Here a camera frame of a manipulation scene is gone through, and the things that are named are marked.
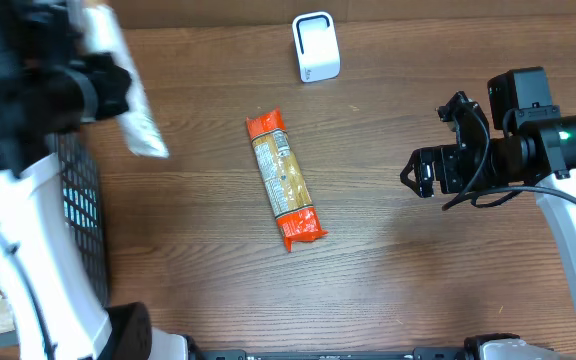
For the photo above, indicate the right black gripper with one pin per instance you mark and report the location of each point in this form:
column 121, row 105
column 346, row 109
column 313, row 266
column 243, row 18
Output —
column 424, row 162

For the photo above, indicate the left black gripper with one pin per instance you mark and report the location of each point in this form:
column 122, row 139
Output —
column 117, row 80

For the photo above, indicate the white shampoo tube gold cap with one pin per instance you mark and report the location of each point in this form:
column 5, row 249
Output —
column 98, row 31

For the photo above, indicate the orange spaghetti pasta package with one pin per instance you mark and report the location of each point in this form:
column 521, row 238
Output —
column 289, row 198

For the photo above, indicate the teal snack wrapper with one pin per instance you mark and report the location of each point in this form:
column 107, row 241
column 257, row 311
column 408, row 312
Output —
column 80, row 207

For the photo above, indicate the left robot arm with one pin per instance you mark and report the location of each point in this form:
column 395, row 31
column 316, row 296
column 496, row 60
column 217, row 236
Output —
column 64, row 64

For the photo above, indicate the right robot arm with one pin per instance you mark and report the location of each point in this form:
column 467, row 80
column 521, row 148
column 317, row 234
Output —
column 526, row 146

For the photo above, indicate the white barcode scanner stand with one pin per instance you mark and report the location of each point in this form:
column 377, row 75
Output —
column 316, row 46

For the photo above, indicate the grey plastic shopping basket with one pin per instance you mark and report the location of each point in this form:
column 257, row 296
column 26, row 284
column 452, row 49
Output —
column 78, row 170

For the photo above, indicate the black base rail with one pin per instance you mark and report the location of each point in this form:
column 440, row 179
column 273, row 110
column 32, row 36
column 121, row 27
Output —
column 419, row 353

